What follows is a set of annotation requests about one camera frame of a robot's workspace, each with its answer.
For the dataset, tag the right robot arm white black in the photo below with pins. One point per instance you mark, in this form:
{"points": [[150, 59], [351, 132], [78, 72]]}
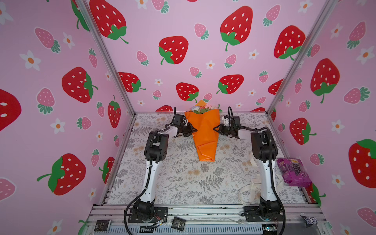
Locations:
{"points": [[265, 151]]}

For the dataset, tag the right aluminium corner post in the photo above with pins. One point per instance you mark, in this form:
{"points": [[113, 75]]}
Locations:
{"points": [[323, 16]]}

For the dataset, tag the aluminium corner post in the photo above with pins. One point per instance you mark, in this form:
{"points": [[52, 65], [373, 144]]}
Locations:
{"points": [[88, 17], [323, 16]]}

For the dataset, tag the orange wrapping paper sheet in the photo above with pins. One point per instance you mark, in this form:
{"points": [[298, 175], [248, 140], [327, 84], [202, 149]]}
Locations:
{"points": [[205, 139]]}

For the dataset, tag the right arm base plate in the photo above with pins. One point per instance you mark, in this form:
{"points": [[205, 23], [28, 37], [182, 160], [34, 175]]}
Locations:
{"points": [[253, 214]]}

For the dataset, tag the black square tag left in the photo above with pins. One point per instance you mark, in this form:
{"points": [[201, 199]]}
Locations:
{"points": [[102, 225]]}

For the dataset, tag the white ribbon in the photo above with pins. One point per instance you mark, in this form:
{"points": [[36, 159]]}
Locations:
{"points": [[250, 193]]}

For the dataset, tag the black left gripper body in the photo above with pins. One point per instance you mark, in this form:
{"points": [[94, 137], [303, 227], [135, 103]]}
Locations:
{"points": [[185, 130]]}

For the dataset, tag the left aluminium corner post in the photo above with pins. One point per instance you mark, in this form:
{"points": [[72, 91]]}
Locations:
{"points": [[88, 17]]}

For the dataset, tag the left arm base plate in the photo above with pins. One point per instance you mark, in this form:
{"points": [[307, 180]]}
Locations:
{"points": [[138, 216]]}

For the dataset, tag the white fake rose stem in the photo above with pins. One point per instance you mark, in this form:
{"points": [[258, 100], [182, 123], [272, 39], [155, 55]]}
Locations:
{"points": [[196, 109]]}

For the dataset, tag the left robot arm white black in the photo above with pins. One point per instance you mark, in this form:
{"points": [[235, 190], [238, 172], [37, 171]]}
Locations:
{"points": [[155, 153]]}

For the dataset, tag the purple snack bag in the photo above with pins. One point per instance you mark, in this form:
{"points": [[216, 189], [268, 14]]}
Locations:
{"points": [[293, 172]]}

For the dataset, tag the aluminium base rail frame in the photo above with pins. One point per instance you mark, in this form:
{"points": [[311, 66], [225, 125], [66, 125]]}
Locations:
{"points": [[212, 220]]}

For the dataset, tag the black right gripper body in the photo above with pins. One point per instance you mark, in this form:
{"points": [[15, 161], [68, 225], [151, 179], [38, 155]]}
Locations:
{"points": [[226, 129]]}

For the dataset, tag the black square tag middle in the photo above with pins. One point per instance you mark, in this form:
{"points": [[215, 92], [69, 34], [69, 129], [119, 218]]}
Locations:
{"points": [[178, 224]]}

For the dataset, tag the black square tag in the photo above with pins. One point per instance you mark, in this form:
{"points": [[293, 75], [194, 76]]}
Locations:
{"points": [[102, 225], [178, 224]]}

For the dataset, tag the floral patterned table mat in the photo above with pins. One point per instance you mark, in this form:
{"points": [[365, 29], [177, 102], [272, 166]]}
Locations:
{"points": [[183, 178]]}

